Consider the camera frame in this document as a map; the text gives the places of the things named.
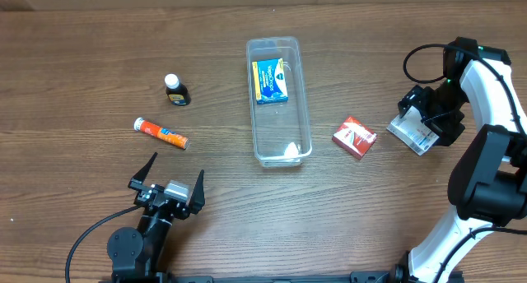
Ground clear plastic container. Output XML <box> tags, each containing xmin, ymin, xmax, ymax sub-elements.
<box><xmin>246</xmin><ymin>36</ymin><xmax>312</xmax><ymax>168</ymax></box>

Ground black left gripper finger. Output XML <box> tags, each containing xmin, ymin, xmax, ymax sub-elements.
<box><xmin>188</xmin><ymin>169</ymin><xmax>205</xmax><ymax>214</ymax></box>
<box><xmin>132</xmin><ymin>152</ymin><xmax>158</xmax><ymax>183</ymax></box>

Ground white plaster box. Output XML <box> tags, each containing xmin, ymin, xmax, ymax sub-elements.
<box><xmin>386</xmin><ymin>106</ymin><xmax>439</xmax><ymax>155</ymax></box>

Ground dark bottle white cap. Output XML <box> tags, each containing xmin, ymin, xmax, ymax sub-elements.
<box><xmin>164</xmin><ymin>73</ymin><xmax>191</xmax><ymax>106</ymax></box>

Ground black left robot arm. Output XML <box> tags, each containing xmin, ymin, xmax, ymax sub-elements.
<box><xmin>107</xmin><ymin>155</ymin><xmax>205</xmax><ymax>282</ymax></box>

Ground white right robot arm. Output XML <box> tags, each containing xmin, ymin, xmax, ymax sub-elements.
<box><xmin>384</xmin><ymin>37</ymin><xmax>526</xmax><ymax>282</ymax></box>

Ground red white small box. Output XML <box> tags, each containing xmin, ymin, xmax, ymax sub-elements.
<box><xmin>332</xmin><ymin>116</ymin><xmax>377</xmax><ymax>160</ymax></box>

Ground orange tablet tube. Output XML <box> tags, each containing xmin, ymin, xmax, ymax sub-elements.
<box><xmin>133</xmin><ymin>117</ymin><xmax>189</xmax><ymax>150</ymax></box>

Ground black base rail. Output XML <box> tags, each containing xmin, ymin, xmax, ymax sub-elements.
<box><xmin>146</xmin><ymin>271</ymin><xmax>389</xmax><ymax>283</ymax></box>

